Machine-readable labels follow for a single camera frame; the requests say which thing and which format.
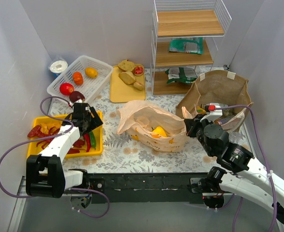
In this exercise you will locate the yellow bell pepper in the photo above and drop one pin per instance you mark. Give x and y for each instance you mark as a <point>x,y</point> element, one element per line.
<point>158,132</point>

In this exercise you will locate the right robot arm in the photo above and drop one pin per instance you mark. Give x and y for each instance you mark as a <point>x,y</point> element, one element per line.
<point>239,172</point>

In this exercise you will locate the teal snack packet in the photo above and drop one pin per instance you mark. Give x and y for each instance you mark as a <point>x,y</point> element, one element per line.
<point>190,46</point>

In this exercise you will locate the white tape roll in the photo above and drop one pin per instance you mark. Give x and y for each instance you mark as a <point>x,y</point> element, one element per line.
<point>58,67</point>

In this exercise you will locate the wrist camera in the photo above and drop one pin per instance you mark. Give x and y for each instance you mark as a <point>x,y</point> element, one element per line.
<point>77,101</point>
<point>213,111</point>

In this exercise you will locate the brown burlap tote bag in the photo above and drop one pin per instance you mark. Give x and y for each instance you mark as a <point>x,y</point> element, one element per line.
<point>216,86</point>

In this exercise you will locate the yellow vegetable tray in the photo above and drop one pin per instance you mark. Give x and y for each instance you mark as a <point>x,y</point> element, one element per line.
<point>47,123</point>

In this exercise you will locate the white plastic basket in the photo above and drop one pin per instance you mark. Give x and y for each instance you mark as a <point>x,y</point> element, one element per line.
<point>91,87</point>

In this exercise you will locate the dark red plum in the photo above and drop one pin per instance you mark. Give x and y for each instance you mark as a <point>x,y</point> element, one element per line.
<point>75,96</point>

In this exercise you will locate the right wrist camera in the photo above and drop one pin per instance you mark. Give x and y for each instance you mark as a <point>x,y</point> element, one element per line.
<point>213,111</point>

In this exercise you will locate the white wire shelf rack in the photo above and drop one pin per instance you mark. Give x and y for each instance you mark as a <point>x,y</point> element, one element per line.
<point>183,33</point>

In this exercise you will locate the peach plastic grocery bag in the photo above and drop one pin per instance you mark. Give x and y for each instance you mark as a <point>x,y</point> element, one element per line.
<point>139,118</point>

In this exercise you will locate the floral table mat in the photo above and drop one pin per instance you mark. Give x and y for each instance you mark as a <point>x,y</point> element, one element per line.
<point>122,154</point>

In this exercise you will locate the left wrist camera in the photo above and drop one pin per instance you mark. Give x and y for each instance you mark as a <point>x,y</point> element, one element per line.
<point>77,101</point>

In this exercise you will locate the bread slice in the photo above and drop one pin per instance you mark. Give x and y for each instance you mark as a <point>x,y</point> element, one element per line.
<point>127,77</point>

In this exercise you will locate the silver drink can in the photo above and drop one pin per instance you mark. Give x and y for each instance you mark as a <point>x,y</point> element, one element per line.
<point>222,121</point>

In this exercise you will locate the yellow mango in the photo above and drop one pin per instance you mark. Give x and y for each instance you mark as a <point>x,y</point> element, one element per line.
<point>91,72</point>

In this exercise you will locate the clear glass bottle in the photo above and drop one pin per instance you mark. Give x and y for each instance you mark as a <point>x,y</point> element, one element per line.
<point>226,112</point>

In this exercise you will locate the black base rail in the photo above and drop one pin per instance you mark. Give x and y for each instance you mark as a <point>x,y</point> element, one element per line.
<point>136,188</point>

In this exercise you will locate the red toy lobster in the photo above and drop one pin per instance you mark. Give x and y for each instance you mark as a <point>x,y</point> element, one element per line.
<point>36,132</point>

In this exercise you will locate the yellow bread tray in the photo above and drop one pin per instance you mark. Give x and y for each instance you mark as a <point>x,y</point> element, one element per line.
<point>122,93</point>

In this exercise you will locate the red chili pepper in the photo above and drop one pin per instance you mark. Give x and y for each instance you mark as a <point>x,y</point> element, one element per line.
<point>87,141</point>

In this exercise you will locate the green white snack packet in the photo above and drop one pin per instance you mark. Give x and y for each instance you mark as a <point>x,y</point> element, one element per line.
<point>181,75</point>

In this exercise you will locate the orange mango gummy packet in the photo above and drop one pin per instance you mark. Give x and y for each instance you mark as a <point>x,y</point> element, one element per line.
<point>200,110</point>

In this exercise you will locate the small orange pumpkin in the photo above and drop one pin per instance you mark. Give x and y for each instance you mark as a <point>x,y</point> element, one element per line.
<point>78,78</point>

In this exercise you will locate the round bread loaf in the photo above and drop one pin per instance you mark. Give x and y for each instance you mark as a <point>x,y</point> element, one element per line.
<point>126,66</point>

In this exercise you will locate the small bread roll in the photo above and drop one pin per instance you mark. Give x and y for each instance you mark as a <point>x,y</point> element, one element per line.
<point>139,86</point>

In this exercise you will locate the green chili pepper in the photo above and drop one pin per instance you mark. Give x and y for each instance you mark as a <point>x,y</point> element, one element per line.
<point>92,139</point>

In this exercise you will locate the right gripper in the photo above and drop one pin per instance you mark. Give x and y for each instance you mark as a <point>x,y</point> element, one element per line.
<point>190,126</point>

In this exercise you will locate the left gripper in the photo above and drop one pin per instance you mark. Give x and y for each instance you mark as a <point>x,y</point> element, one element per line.
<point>93,120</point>

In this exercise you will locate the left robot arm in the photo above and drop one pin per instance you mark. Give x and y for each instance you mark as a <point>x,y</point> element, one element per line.
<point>45,176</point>

